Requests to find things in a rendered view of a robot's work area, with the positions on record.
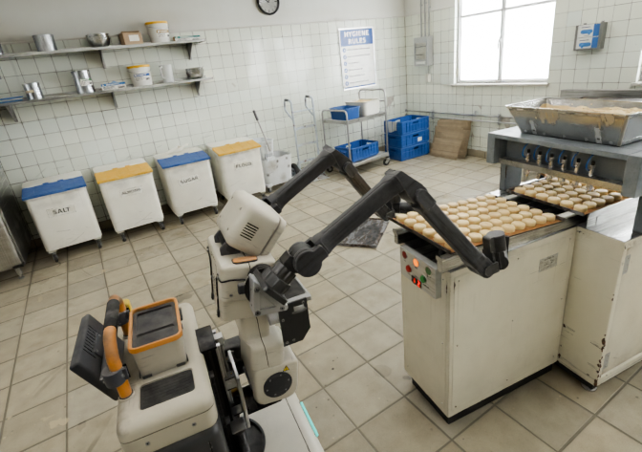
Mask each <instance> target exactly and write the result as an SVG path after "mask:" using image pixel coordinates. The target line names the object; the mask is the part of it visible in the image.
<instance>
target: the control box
mask: <svg viewBox="0 0 642 452"><path fill-rule="evenodd" d="M403 251H404V252H405V253H406V255H407V258H406V259H405V258H404V257H403V256H402V252H403ZM414 259H416V260H417V262H418V266H417V267H416V266H415V264H414ZM406 266H410V268H411V271H410V272H408V271H407V270H406ZM426 268H429V270H430V271H431V274H430V275H428V274H427V273H426V270H425V269H426ZM400 270H401V274H403V275H404V276H405V277H407V278H408V279H409V280H411V281H412V282H413V279H414V278H415V283H414V284H415V285H417V280H418V281H419V282H418V283H419V285H418V286H420V287H419V288H421V289H422V290H424V291H425V292H427V293H428V294H429V295H430V296H432V297H433V298H434V299H439V298H441V273H440V272H439V271H438V264H436V263H435V262H433V261H431V260H430V259H428V258H427V257H425V256H424V255H422V254H420V253H419V252H417V251H416V250H414V249H413V248H410V247H409V246H407V245H406V244H405V245H402V246H400ZM421 275H423V276H424V277H425V279H426V282H425V283H422V282H421V281H420V276H421ZM413 277H414V278H413Z"/></svg>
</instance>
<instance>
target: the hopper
mask: <svg viewBox="0 0 642 452"><path fill-rule="evenodd" d="M505 106H506V108H507V109H508V111H509V113H510V114H511V116H512V118H514V120H515V122H516V123H517V125H518V127H519V129H520V131H521V132H522V133H525V134H531V135H538V136H545V137H552V138H558V139H565V140H577V141H583V142H590V143H597V144H604V145H610V146H617V147H620V146H624V145H627V144H631V143H634V142H638V141H641V140H642V112H638V113H634V114H630V115H623V114H610V113H597V112H585V111H571V110H568V109H570V108H574V107H578V106H587V107H588V108H590V109H596V110H609V109H610V107H611V108H613V107H620V108H624V109H630V108H638V109H642V101H623V100H603V99H581V98H561V97H544V98H539V99H534V100H530V101H525V102H520V103H515V104H510V105H505ZM541 107H545V108H541ZM546 108H556V109H546ZM557 108H558V109H557ZM599 108H601V109H599ZM559 109H562V110H559Z"/></svg>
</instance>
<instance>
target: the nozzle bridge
mask: <svg viewBox="0 0 642 452"><path fill-rule="evenodd" d="M527 143H528V145H527V146H526V147H525V149H524V146H525V145H526V144H527ZM538 145H540V146H539V147H538V148H537V150H536V152H535V159H537V155H538V154H539V151H542V155H543V157H542V164H541V165H537V161H536V160H534V159H533V153H534V151H535V149H536V147H537V146H538ZM550 147H551V149H550V150H549V152H548V154H547V157H546V152H547V150H548V149H549V148H550ZM523 149H524V156H526V152H527V149H530V153H531V157H530V162H525V158H524V157H523V156H522V152H523ZM563 150H565V151H564V152H563V154H562V155H561V157H560V163H562V159H563V156H567V170H566V171H562V170H561V165H560V164H558V158H559V155H560V154H561V152H562V151H563ZM577 152H580V153H578V154H577V155H576V157H575V159H574V161H573V166H575V163H576V161H577V158H581V161H580V163H581V168H580V173H579V174H575V173H574V168H573V167H572V166H571V161H572V159H573V157H574V155H575V154H576V153H577ZM551 153H554V165H553V168H549V167H548V162H546V160H547V161H549V157H550V154H551ZM591 155H594V156H593V157H592V158H591V159H590V160H589V162H588V169H589V166H590V165H591V161H595V165H596V166H595V172H594V176H593V177H589V172H588V171H587V169H586V164H587V161H588V159H589V157H590V156H591ZM545 157H546V160H545ZM486 162H489V163H493V164H494V163H500V164H501V174H500V190H502V191H506V189H507V188H510V187H514V186H517V185H520V184H521V178H522V169H527V170H531V171H535V172H539V173H543V174H547V175H551V176H555V177H559V178H563V179H567V180H571V181H576V182H579V183H586V184H590V185H595V186H599V187H603V188H606V189H610V190H614V191H619V192H621V196H625V197H629V198H633V199H635V198H637V197H639V199H638V204H637V209H636V213H635V217H634V222H633V227H632V232H635V233H638V234H642V140H641V141H638V142H634V143H631V144H627V145H624V146H620V147H617V146H610V145H604V144H597V143H590V142H583V141H577V140H565V139H558V138H552V137H545V136H538V135H531V134H525V133H522V132H521V131H520V129H519V127H518V126H515V127H511V128H507V129H503V130H499V131H494V132H490V133H488V137H487V156H486Z"/></svg>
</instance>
